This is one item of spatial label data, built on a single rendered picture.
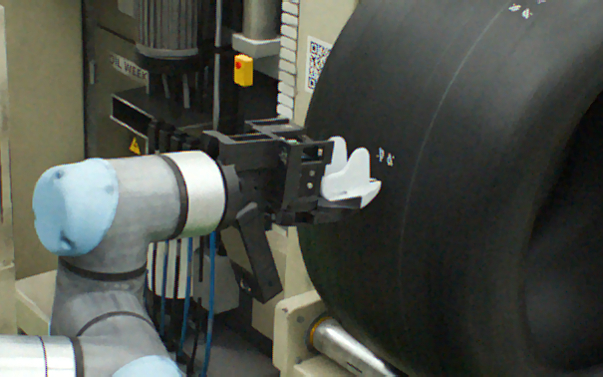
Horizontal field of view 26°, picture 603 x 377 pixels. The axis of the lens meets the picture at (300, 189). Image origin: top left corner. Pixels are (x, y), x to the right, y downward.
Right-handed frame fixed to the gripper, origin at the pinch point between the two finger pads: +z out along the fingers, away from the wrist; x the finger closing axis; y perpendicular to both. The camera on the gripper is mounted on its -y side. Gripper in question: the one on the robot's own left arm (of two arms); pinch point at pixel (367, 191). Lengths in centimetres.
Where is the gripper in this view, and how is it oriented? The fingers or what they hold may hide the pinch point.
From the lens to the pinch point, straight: 127.5
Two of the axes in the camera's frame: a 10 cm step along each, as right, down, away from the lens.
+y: 1.5, -9.3, -3.2
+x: -6.2, -3.4, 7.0
